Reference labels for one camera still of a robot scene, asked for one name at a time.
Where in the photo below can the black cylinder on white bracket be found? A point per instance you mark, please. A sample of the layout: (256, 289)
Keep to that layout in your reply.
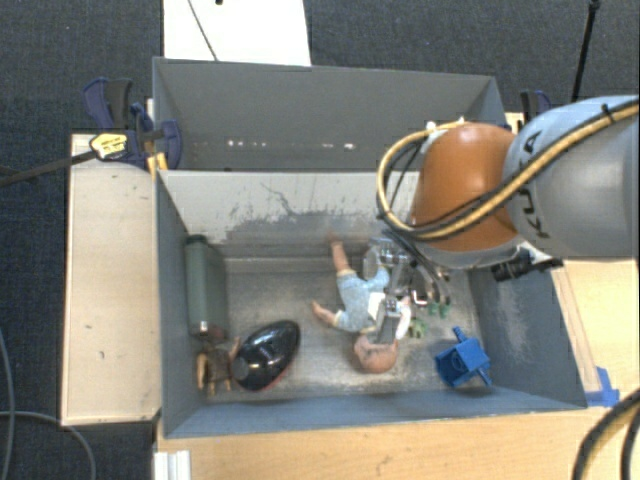
(515, 268)

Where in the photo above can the blue plastic toy block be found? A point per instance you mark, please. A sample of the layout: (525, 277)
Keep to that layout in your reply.
(460, 363)

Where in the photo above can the pale wood flat board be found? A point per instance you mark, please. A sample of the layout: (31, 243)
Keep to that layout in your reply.
(110, 288)

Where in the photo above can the grey metal bin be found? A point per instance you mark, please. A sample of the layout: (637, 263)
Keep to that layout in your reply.
(280, 118)

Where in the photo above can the doll in pale blue clothes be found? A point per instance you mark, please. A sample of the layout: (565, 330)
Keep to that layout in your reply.
(355, 303)

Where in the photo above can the black computer mouse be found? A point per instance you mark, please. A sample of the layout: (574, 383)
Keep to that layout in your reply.
(267, 355)

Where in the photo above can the brown toy animal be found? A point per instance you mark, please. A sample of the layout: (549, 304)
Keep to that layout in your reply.
(216, 360)

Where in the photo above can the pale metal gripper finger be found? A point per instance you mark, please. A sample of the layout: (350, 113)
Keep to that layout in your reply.
(389, 325)

